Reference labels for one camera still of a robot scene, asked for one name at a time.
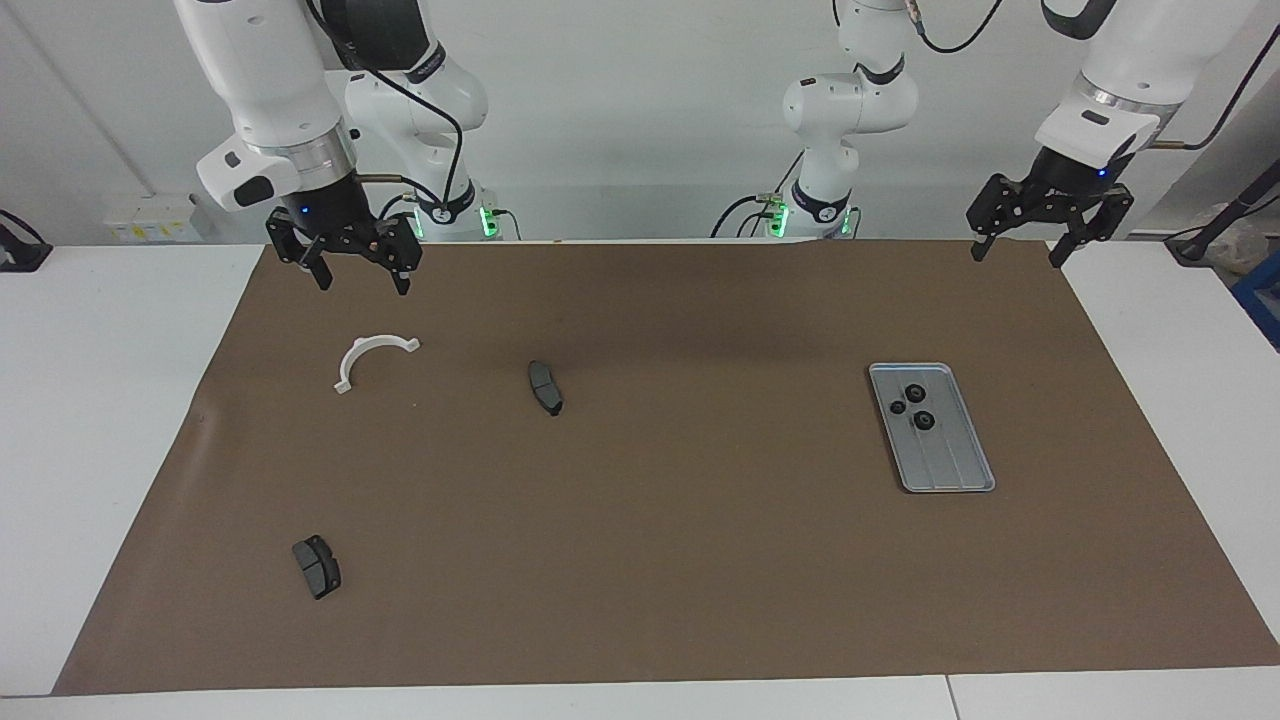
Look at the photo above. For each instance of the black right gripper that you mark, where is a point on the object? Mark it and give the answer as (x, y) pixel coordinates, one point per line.
(330, 225)

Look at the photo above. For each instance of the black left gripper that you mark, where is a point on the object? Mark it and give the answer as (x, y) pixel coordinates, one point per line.
(1065, 185)

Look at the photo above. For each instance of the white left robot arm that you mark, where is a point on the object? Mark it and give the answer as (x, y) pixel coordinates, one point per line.
(1150, 60)

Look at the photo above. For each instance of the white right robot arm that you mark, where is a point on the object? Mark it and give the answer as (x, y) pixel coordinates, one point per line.
(270, 80)

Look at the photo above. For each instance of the silver metal tray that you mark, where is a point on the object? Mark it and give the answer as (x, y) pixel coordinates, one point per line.
(950, 460)

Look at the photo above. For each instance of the black stand pole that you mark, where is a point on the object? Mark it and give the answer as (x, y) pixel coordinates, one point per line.
(1225, 215)

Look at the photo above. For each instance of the clear plastic bag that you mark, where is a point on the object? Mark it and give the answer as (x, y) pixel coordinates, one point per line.
(1240, 245)

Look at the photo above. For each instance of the blue crate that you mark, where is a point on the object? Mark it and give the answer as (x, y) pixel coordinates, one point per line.
(1262, 300)

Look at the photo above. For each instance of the dark grey brake pad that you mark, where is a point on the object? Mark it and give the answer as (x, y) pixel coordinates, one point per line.
(318, 568)
(545, 388)

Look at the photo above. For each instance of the black table clamp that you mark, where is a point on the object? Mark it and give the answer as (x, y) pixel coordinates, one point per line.
(20, 250)

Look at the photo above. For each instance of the brown table mat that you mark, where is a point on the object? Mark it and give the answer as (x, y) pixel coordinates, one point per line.
(650, 550)

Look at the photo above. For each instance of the white curved plastic bracket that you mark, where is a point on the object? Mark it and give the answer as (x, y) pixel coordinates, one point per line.
(349, 360)

